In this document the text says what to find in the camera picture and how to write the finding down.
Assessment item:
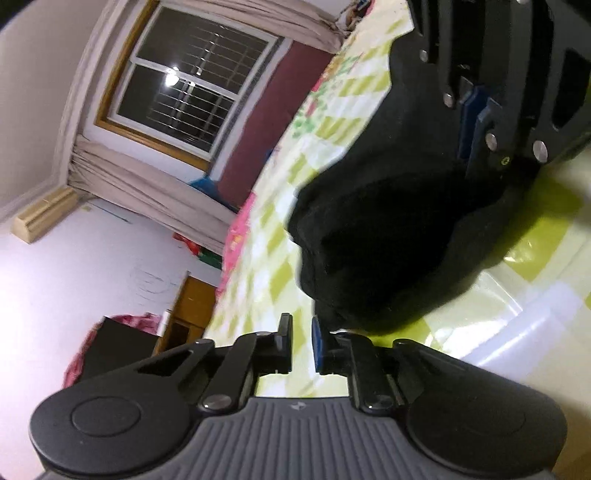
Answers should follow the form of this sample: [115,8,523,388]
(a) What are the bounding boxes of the black pants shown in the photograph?
[287,33,542,334]

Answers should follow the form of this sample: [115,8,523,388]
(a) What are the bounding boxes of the wooden desk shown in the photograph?
[152,273,216,355]

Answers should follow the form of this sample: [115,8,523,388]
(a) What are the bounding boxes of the pink cloth on desk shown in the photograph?
[62,312,164,389]

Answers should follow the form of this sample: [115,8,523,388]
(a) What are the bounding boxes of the beige curtain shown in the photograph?
[68,135,235,254]
[178,0,345,54]

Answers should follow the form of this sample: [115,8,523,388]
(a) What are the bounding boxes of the pink floral bedsheet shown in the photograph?
[215,191,256,299]

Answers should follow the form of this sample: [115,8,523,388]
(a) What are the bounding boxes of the black monitor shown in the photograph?
[78,315,164,381]

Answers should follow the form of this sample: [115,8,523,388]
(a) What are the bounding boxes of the maroon window seat cushion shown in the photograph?
[214,42,332,208]

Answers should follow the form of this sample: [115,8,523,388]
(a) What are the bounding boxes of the green checkered bed cover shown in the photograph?
[211,1,590,479]

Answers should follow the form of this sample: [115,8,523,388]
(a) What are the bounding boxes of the beige air conditioner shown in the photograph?
[11,186,79,244]

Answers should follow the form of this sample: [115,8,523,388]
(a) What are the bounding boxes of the window with metal grille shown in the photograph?
[94,1,286,172]

